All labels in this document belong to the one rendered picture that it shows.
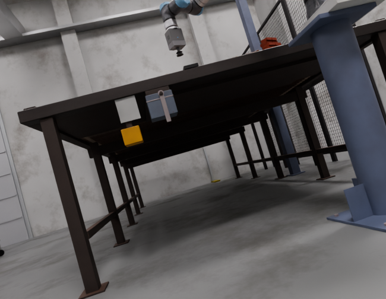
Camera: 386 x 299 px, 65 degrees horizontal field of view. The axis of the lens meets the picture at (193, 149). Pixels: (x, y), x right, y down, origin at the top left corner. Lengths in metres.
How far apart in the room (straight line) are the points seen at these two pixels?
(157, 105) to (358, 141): 0.92
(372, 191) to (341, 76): 0.51
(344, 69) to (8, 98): 6.69
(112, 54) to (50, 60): 1.29
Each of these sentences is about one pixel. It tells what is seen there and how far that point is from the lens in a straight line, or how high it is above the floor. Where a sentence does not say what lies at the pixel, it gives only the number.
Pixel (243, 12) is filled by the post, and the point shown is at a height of 2.07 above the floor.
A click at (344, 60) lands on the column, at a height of 0.68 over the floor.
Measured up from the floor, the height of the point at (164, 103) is 0.77.
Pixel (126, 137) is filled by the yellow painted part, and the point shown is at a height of 0.65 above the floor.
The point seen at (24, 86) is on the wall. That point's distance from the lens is 7.34.
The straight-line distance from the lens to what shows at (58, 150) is 1.58.
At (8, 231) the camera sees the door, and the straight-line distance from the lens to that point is 7.14.
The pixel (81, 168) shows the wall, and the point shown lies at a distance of 6.74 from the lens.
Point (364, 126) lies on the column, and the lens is 1.45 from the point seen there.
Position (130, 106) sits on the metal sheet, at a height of 0.80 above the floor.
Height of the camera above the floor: 0.43
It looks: 3 degrees up
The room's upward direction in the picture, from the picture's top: 17 degrees counter-clockwise
